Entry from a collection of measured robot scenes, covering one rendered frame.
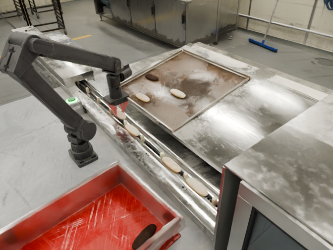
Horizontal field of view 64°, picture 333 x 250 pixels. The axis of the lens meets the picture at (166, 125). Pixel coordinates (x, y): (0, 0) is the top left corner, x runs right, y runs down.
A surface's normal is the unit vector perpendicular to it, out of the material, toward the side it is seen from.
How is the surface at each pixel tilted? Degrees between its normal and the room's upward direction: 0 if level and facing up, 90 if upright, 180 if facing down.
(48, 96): 91
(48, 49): 90
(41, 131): 0
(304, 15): 90
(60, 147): 0
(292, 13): 90
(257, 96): 10
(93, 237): 0
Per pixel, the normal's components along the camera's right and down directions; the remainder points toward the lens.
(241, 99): -0.17, -0.72
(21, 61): 0.87, 0.27
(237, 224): -0.79, 0.39
